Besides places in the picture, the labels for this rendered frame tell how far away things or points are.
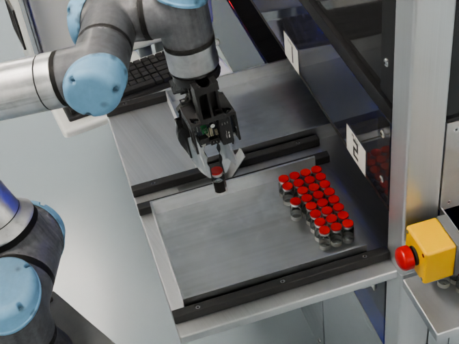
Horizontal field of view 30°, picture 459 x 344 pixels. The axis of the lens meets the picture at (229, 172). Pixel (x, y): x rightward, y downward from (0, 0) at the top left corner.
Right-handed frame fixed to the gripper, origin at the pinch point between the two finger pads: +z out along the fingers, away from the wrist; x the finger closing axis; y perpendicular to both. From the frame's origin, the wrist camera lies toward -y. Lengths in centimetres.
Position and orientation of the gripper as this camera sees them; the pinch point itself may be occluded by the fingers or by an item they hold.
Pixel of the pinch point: (214, 165)
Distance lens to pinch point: 138.8
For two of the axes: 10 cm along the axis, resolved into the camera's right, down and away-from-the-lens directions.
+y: 3.2, 5.5, -7.7
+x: 9.3, -3.3, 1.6
